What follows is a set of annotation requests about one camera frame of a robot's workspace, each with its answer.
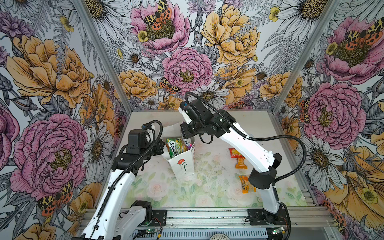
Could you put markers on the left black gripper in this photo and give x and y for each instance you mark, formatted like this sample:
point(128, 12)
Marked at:
point(159, 150)

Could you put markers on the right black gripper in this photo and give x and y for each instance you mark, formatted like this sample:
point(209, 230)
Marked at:
point(185, 129)

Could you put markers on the pink Fox's candy bag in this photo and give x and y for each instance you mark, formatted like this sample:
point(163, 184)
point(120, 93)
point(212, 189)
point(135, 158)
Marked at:
point(188, 144)

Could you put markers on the green yellow snack packet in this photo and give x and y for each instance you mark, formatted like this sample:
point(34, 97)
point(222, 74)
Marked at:
point(175, 146)

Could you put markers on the white paper bag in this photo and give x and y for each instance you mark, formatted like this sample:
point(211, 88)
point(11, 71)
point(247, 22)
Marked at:
point(182, 165)

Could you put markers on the small orange snack packet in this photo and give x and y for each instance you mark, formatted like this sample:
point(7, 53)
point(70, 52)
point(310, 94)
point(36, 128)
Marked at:
point(247, 187)

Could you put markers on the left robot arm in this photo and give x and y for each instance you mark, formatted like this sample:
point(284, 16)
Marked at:
point(104, 225)

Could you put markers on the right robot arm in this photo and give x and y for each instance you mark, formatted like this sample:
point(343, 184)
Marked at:
point(264, 162)

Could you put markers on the red yellow snack packet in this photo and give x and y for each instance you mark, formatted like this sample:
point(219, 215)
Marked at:
point(235, 154)

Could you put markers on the small orange candy wrapper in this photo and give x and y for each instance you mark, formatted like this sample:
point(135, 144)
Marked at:
point(240, 164)

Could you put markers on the floral pastel table mat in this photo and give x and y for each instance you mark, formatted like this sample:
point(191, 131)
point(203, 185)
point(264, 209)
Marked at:
point(215, 183)

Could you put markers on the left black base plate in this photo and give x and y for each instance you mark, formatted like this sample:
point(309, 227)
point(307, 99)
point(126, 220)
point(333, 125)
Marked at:
point(157, 218)

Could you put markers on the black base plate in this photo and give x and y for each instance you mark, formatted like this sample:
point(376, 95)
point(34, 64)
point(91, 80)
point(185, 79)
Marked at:
point(157, 218)
point(260, 217)

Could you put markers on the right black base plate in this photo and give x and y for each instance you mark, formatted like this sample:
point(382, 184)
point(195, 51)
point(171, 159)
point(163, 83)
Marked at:
point(260, 217)

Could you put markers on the aluminium front rail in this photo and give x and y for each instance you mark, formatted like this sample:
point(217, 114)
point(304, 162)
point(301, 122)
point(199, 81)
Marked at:
point(307, 223)

